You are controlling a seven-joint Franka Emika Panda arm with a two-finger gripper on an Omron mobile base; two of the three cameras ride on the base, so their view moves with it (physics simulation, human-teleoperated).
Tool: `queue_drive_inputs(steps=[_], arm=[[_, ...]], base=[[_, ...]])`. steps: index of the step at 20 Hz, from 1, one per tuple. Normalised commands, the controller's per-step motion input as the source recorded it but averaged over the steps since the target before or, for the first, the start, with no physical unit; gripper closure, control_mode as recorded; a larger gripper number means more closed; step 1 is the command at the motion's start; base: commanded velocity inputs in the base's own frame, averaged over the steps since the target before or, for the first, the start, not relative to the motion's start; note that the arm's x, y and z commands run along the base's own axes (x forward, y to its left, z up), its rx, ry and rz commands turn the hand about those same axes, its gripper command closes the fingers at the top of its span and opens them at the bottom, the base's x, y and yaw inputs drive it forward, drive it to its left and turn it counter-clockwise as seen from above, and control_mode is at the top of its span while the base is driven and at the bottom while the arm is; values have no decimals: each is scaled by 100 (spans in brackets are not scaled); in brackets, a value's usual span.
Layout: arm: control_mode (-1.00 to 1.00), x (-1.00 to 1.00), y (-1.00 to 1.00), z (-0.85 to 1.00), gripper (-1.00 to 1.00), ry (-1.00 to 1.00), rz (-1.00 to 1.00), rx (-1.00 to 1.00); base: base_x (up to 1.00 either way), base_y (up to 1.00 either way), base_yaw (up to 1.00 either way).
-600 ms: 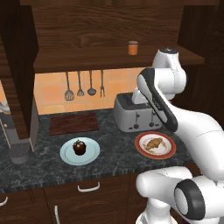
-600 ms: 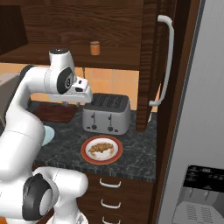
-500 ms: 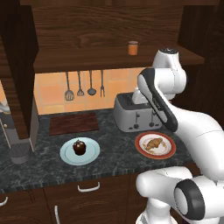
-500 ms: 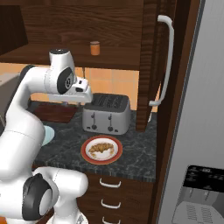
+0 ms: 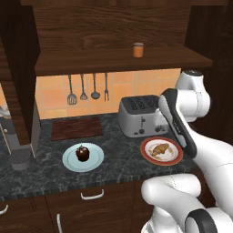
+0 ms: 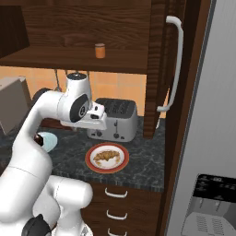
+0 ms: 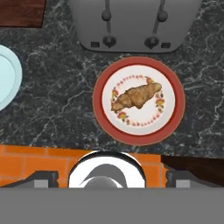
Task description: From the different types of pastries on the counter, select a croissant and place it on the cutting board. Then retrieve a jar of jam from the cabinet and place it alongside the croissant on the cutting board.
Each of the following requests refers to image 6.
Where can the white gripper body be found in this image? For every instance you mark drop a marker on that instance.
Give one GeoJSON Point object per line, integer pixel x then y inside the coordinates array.
{"type": "Point", "coordinates": [89, 123]}

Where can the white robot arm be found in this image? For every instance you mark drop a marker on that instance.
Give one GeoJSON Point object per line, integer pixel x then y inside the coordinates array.
{"type": "Point", "coordinates": [29, 159]}

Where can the golden croissant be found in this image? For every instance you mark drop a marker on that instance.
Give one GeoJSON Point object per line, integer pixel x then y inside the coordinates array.
{"type": "Point", "coordinates": [106, 156]}

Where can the dark wooden cutting board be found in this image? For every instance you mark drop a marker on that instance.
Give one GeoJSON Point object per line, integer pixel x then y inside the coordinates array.
{"type": "Point", "coordinates": [50, 123]}

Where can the orange jam jar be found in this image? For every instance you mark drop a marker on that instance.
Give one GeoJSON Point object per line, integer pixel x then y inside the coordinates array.
{"type": "Point", "coordinates": [100, 51]}

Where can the dark wood cabinet door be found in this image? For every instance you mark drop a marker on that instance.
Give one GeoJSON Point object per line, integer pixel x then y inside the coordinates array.
{"type": "Point", "coordinates": [156, 61]}

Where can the dark wood open cabinet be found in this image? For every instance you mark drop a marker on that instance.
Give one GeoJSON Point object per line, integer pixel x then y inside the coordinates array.
{"type": "Point", "coordinates": [76, 27]}

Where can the silver toaster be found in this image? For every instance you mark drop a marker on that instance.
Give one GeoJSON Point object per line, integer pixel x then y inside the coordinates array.
{"type": "Point", "coordinates": [123, 123]}

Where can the red rimmed white plate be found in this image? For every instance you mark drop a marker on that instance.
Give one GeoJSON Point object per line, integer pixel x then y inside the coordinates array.
{"type": "Point", "coordinates": [107, 169]}

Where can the thin hanging tool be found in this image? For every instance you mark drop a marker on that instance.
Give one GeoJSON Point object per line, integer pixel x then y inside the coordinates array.
{"type": "Point", "coordinates": [56, 81]}

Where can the dark brown pastry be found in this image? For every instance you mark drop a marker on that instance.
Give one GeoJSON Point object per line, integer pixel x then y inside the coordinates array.
{"type": "Point", "coordinates": [38, 139]}

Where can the grey box appliance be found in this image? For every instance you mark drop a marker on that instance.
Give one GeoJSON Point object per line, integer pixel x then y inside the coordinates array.
{"type": "Point", "coordinates": [12, 104]}

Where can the dark wood drawer front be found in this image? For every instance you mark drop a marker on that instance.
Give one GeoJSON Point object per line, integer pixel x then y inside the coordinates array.
{"type": "Point", "coordinates": [138, 232]}
{"type": "Point", "coordinates": [144, 199]}
{"type": "Point", "coordinates": [141, 219]}

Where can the grey fridge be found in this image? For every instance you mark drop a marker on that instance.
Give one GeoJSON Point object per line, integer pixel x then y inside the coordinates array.
{"type": "Point", "coordinates": [212, 123]}

